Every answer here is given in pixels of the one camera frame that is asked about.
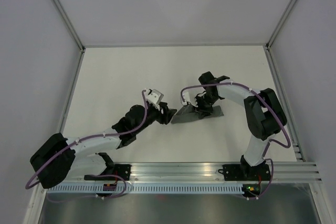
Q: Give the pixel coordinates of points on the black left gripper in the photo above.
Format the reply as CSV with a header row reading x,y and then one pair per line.
x,y
168,113

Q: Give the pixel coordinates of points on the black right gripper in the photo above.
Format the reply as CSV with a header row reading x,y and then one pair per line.
x,y
202,112

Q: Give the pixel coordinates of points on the grey cloth napkin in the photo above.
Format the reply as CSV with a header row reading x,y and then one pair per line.
x,y
190,113

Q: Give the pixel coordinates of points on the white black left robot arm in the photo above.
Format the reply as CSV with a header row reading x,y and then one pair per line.
x,y
55,159

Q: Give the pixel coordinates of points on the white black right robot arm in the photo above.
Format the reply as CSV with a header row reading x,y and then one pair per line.
x,y
264,114

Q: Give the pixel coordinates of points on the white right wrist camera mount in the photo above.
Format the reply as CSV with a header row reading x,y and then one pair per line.
x,y
190,101

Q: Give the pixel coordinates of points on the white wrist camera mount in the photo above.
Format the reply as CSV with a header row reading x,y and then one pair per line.
x,y
190,101
154,97

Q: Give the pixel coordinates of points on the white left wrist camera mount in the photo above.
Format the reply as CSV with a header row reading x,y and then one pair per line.
x,y
154,97

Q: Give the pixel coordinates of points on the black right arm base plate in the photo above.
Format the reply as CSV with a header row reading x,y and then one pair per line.
x,y
238,172

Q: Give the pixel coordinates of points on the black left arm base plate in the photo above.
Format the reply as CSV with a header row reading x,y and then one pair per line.
x,y
115,172

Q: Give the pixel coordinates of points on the white slotted cable duct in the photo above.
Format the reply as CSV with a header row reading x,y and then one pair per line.
x,y
148,188

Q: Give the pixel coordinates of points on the aluminium front rail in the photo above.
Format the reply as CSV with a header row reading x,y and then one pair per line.
x,y
284,172

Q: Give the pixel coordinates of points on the aluminium right frame post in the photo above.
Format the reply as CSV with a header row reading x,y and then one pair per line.
x,y
283,18

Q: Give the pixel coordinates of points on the aluminium frame post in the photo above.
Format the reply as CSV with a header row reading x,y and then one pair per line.
x,y
71,29
283,18

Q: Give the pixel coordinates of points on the aluminium left frame post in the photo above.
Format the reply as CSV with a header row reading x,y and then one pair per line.
x,y
71,29

